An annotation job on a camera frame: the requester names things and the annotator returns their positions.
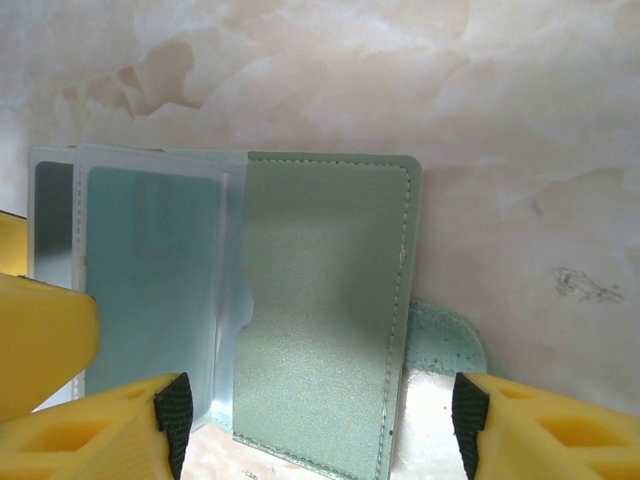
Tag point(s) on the green leather card holder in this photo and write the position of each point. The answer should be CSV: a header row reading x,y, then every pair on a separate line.
x,y
325,300

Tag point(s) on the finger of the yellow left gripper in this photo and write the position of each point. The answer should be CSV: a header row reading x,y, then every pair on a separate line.
x,y
40,345
10,245

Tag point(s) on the teal credit card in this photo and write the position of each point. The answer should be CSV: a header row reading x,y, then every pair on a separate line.
x,y
150,275

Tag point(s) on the black Vip credit card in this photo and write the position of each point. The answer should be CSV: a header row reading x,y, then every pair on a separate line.
x,y
55,225

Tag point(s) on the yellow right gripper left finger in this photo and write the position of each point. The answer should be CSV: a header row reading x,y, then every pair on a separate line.
x,y
75,445

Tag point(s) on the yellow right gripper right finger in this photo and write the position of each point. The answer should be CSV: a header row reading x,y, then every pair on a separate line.
x,y
560,445

